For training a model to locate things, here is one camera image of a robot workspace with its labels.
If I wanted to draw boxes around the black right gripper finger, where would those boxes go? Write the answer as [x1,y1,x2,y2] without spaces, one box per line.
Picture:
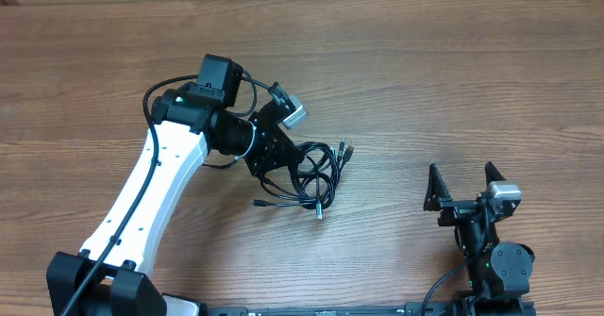
[484,161,506,184]
[423,163,452,211]

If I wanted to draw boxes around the black USB cables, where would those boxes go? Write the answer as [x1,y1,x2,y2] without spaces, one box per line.
[250,137,355,221]

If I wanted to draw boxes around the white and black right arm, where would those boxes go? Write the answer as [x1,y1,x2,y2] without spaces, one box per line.
[419,162,536,315]

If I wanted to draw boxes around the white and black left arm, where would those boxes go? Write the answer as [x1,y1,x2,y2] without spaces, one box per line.
[46,55,308,315]

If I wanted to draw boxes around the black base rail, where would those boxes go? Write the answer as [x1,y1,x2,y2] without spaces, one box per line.
[205,300,537,316]

